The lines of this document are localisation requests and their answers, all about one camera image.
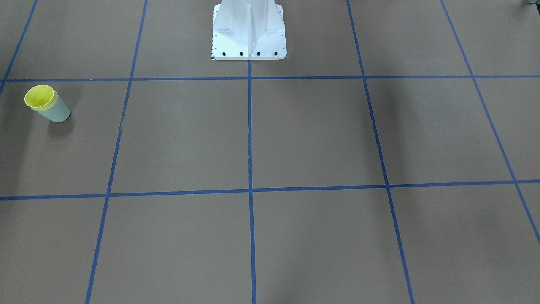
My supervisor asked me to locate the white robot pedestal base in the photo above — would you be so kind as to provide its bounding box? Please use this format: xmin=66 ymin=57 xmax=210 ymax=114
xmin=211 ymin=0 xmax=287 ymax=60

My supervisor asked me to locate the green plastic cup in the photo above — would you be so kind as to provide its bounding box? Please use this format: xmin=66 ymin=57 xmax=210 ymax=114
xmin=34 ymin=96 xmax=71 ymax=123

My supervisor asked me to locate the yellow plastic cup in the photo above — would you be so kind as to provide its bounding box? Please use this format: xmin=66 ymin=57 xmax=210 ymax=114
xmin=24 ymin=84 xmax=58 ymax=112

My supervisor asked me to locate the brown paper table cover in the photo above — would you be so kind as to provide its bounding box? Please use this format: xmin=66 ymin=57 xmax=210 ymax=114
xmin=1 ymin=0 xmax=539 ymax=304

